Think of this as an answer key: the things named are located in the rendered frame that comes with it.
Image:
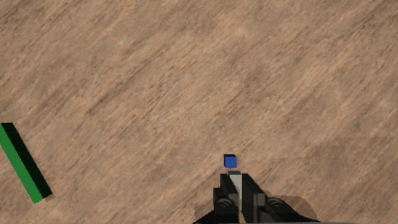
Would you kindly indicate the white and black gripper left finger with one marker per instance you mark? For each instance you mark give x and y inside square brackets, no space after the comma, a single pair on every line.
[225,199]

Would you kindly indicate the small blue cube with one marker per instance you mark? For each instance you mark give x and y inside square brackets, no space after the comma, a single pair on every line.
[229,161]

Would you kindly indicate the green rod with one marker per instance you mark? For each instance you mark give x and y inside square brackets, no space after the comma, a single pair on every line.
[23,163]

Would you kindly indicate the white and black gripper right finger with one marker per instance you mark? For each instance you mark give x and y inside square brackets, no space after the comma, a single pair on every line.
[257,209]

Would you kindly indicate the grey rod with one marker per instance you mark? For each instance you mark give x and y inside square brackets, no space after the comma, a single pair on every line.
[236,178]

